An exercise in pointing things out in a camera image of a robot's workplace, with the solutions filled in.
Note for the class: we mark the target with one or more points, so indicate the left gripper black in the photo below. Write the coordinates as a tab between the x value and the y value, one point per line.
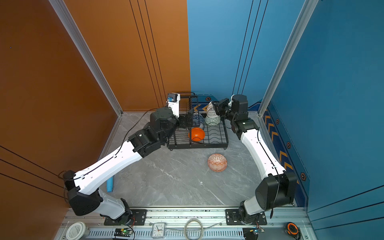
183	123

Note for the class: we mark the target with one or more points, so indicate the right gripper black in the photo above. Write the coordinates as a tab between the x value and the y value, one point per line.
219	106

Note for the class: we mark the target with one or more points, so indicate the blue geometric pattern bowl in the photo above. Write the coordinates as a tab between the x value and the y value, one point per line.
198	121

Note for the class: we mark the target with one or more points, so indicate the white lattice bowl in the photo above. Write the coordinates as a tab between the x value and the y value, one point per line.
210	111

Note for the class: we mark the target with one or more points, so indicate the black wire dish rack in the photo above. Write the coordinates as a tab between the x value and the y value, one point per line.
216	136

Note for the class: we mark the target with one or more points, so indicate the green patterned bowl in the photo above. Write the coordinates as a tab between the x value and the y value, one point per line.
214	121

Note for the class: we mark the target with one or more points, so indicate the orange plastic bowl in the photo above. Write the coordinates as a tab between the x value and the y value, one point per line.
196	134

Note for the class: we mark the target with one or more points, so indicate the red patterned bowl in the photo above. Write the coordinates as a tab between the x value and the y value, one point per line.
217	162

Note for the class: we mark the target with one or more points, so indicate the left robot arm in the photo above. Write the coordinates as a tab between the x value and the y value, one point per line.
84	193

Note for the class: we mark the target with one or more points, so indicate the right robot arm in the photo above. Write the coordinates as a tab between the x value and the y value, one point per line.
277	187

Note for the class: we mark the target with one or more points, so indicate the light blue cylinder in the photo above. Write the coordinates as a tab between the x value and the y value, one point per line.
110	184

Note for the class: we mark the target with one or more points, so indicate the small white clock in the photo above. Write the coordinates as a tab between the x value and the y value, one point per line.
159	230

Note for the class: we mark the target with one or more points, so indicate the right circuit board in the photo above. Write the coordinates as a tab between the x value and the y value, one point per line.
257	230

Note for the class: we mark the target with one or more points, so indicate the left green circuit board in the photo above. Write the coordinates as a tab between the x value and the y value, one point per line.
124	234

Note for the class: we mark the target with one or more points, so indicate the orange black tape measure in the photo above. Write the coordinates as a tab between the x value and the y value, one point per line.
293	230

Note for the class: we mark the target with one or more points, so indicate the white round lid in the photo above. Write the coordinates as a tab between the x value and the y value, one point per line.
76	231

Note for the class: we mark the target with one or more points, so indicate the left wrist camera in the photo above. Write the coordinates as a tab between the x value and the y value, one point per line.
173	102

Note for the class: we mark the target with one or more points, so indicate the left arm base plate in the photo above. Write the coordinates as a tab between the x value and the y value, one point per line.
137	218

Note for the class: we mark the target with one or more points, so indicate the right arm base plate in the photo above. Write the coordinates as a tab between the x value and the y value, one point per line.
232	216

